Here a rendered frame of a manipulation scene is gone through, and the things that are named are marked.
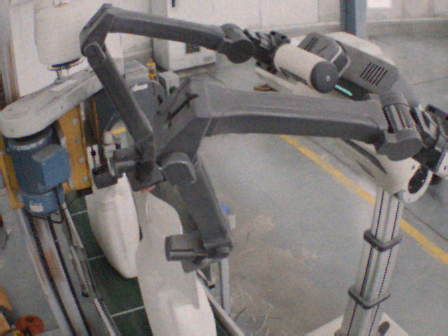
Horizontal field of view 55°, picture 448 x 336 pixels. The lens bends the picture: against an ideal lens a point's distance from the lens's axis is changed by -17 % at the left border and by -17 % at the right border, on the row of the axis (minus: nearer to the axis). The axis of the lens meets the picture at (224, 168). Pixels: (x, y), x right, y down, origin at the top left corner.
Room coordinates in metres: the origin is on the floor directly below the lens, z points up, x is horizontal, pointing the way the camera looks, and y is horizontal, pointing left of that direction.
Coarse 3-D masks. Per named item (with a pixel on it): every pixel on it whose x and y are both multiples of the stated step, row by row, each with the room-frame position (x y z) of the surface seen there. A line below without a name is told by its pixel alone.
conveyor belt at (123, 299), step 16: (80, 208) 2.22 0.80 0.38; (80, 224) 2.06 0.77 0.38; (96, 240) 1.92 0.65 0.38; (96, 256) 1.80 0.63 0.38; (96, 272) 1.67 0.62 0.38; (112, 272) 1.68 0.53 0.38; (112, 288) 1.57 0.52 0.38; (128, 288) 1.57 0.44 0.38; (112, 304) 1.46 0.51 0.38; (128, 304) 1.46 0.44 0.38; (144, 304) 1.47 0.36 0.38; (128, 320) 1.36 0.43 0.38; (144, 320) 1.36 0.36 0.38
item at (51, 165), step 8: (56, 144) 1.17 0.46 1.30; (40, 152) 1.12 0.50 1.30; (48, 152) 1.12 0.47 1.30; (56, 152) 1.11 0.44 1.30; (64, 152) 1.13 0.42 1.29; (32, 160) 1.10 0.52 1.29; (40, 160) 1.08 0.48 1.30; (48, 160) 1.08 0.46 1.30; (56, 160) 1.11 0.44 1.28; (64, 160) 1.13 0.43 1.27; (40, 168) 1.07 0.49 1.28; (48, 168) 1.08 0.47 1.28; (56, 168) 1.10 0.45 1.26; (64, 168) 1.12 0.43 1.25; (40, 176) 1.08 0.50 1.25; (48, 176) 1.08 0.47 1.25; (56, 176) 1.10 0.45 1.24; (64, 176) 1.12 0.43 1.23; (48, 184) 1.07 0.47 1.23; (56, 184) 1.09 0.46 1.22
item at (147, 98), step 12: (132, 60) 1.75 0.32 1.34; (132, 72) 1.61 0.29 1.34; (144, 72) 1.60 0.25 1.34; (132, 84) 1.48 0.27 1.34; (144, 84) 1.49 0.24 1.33; (156, 84) 1.51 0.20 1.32; (96, 96) 1.42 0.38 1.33; (144, 96) 1.49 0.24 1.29; (156, 96) 1.50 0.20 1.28; (96, 108) 1.41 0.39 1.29; (108, 108) 1.43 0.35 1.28; (144, 108) 1.49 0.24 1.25; (156, 108) 1.50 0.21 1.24; (108, 120) 1.43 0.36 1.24; (120, 120) 1.45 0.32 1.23
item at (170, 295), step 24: (144, 192) 1.34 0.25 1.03; (144, 216) 1.38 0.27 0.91; (168, 216) 1.25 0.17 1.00; (144, 240) 1.34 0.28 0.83; (144, 264) 1.23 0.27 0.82; (168, 264) 1.10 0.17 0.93; (144, 288) 1.23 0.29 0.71; (168, 288) 1.09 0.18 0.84; (192, 288) 1.02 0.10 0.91; (168, 312) 1.05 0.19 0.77; (192, 312) 1.04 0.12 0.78
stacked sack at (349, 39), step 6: (330, 36) 4.68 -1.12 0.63; (336, 36) 4.67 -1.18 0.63; (342, 36) 4.68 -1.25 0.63; (348, 36) 4.70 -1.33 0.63; (354, 36) 4.75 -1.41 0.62; (348, 42) 4.48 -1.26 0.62; (354, 42) 4.49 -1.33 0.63; (360, 42) 4.49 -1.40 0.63; (366, 42) 4.54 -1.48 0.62; (360, 48) 4.31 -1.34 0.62; (366, 48) 4.34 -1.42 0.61; (372, 48) 4.38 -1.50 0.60; (378, 48) 4.43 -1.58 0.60; (372, 54) 4.33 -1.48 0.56; (378, 54) 4.36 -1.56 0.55
